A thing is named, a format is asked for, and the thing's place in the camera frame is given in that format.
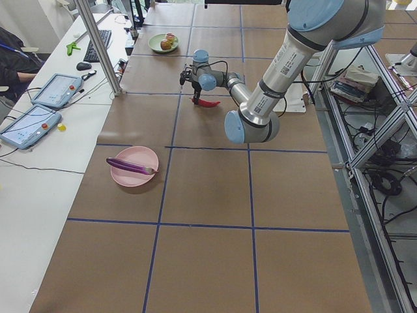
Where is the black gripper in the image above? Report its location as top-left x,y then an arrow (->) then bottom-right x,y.
192,81 -> 202,104

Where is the red chili pepper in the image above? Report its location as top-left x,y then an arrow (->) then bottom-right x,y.
195,99 -> 221,108

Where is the red yellow pomegranate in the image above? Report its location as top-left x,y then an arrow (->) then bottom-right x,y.
160,39 -> 173,51

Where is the yellow pink peach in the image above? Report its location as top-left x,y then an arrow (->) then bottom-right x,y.
165,33 -> 175,43

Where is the purple eggplant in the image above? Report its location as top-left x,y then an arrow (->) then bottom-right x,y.
106,158 -> 158,175

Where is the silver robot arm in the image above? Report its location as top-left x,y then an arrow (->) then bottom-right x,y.
180,1 -> 385,144

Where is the light green plate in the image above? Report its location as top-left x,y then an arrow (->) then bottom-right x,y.
148,33 -> 179,53

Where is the pink plate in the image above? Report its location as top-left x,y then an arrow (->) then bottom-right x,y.
108,146 -> 159,187

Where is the black keyboard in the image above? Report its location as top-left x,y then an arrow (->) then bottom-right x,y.
83,29 -> 112,63

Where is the black computer mouse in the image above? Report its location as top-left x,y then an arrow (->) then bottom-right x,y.
76,61 -> 92,71

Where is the green plastic clamp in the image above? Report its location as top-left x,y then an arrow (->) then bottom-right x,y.
66,42 -> 81,56

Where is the upper blue teach pendant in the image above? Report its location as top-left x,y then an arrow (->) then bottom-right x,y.
31,73 -> 83,109

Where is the blue teach pendant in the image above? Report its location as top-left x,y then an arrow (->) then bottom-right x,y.
1,104 -> 62,149
31,73 -> 83,109

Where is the small yellow toy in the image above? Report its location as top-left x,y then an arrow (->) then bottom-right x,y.
57,123 -> 66,132

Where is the stack of books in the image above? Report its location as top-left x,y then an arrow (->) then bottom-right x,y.
330,66 -> 379,103

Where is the lower blue teach pendant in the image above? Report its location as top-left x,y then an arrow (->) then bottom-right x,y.
1,104 -> 62,149

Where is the seated person in black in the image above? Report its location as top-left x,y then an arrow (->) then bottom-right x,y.
1,28 -> 44,102

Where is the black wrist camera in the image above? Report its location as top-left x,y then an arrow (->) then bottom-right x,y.
179,69 -> 192,86

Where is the aluminium frame post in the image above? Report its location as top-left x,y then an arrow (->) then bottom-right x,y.
75,0 -> 122,97

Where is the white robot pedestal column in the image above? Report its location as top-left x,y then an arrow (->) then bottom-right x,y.
257,0 -> 328,113

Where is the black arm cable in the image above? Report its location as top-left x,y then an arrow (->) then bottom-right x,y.
188,60 -> 366,118

